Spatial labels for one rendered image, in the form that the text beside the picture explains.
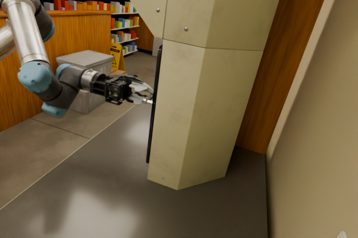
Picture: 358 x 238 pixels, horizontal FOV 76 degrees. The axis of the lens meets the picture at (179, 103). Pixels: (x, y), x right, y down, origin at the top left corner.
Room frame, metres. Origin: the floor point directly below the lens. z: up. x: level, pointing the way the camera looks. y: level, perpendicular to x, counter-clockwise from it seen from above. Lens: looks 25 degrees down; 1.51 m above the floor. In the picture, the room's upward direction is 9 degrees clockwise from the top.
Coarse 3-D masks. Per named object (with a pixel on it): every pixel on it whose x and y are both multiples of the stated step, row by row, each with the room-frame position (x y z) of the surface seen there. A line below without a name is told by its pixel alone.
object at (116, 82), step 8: (96, 80) 0.71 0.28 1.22; (104, 80) 0.73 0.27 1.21; (112, 80) 0.69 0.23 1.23; (120, 80) 0.71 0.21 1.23; (96, 88) 0.68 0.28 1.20; (104, 88) 0.67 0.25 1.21; (112, 88) 0.67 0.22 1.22; (120, 88) 0.66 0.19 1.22; (128, 88) 0.72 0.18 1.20; (104, 96) 0.67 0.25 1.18; (112, 96) 0.67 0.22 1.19; (120, 96) 0.67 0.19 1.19
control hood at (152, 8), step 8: (136, 0) 0.61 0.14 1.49; (144, 0) 0.60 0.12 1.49; (152, 0) 0.60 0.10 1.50; (160, 0) 0.59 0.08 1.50; (136, 8) 0.61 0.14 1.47; (144, 8) 0.60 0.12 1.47; (152, 8) 0.60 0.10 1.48; (160, 8) 0.59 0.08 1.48; (144, 16) 0.60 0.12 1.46; (152, 16) 0.60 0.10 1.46; (160, 16) 0.59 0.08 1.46; (152, 24) 0.59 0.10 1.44; (160, 24) 0.59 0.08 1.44; (152, 32) 0.59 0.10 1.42; (160, 32) 0.59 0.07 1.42
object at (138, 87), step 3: (132, 81) 0.71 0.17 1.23; (132, 84) 0.71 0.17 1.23; (135, 84) 0.71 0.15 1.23; (138, 84) 0.71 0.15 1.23; (141, 84) 0.71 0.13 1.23; (144, 84) 0.71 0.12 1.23; (132, 87) 0.69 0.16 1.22; (135, 87) 0.69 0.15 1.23; (138, 87) 0.69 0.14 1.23; (141, 87) 0.69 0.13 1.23; (144, 87) 0.70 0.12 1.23; (147, 87) 0.70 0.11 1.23; (150, 87) 0.70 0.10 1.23; (135, 90) 0.67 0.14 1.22; (138, 90) 0.67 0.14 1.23; (141, 90) 0.67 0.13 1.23; (144, 90) 0.68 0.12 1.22; (147, 90) 0.70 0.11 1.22; (150, 90) 0.70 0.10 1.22; (150, 93) 0.70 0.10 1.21
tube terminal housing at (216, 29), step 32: (192, 0) 0.57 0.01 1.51; (224, 0) 0.57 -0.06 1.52; (256, 0) 0.62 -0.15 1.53; (192, 32) 0.57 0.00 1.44; (224, 32) 0.58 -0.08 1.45; (256, 32) 0.64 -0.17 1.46; (160, 64) 0.59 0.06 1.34; (192, 64) 0.57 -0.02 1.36; (224, 64) 0.60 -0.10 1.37; (256, 64) 0.65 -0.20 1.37; (160, 96) 0.58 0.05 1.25; (192, 96) 0.56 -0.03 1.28; (224, 96) 0.61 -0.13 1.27; (160, 128) 0.58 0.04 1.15; (192, 128) 0.56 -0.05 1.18; (224, 128) 0.63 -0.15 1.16; (160, 160) 0.58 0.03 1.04; (192, 160) 0.58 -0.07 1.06; (224, 160) 0.65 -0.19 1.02
